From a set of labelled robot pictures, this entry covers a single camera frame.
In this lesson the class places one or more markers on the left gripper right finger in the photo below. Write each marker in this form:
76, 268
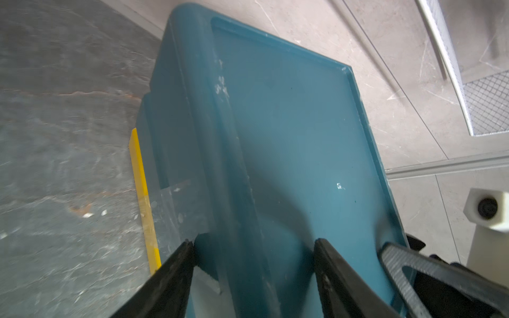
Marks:
342, 292

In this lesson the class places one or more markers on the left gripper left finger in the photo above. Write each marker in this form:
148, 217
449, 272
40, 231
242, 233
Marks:
167, 292

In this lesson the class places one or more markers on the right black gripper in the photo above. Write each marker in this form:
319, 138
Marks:
439, 289

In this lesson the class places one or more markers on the teal drawer cabinet yellow base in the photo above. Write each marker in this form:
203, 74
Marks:
254, 148

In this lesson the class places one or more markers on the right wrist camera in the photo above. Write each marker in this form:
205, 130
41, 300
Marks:
487, 209

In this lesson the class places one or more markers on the aluminium frame profile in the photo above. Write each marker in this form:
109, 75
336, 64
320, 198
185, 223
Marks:
454, 165

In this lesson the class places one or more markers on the white wire wall basket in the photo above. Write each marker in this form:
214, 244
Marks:
471, 39

